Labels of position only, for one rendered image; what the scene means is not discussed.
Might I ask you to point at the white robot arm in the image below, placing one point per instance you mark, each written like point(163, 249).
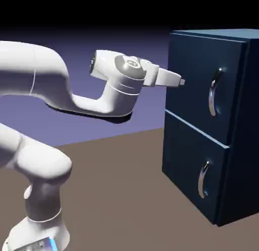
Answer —
point(50, 77)

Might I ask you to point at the dark blue cabinet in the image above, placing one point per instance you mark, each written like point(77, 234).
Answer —
point(238, 133)

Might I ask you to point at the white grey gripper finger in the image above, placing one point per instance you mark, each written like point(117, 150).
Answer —
point(182, 81)

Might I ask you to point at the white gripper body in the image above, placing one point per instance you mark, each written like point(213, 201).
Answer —
point(166, 77)

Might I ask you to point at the dark blue cabinet door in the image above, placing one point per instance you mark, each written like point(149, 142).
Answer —
point(192, 83)
point(182, 164)

